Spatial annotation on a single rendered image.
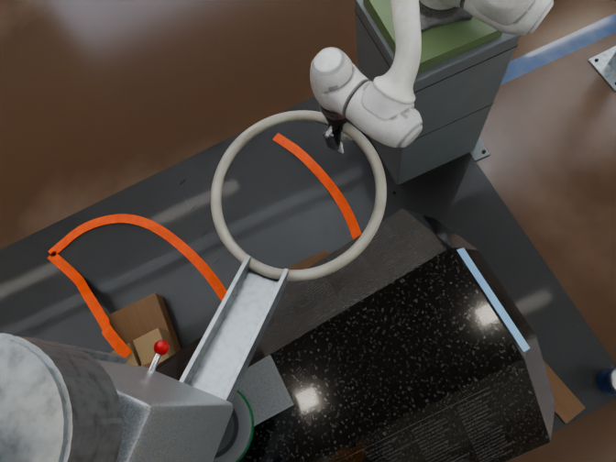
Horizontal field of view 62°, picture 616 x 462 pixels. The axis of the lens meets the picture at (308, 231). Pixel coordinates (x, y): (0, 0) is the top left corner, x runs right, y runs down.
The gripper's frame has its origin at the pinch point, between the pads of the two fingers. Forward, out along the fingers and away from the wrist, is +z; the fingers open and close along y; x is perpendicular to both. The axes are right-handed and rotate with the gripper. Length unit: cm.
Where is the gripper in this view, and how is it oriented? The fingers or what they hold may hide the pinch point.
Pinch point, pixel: (343, 139)
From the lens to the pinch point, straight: 155.1
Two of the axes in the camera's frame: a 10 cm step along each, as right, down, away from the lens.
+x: 8.1, 5.2, -2.6
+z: 1.4, 2.5, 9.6
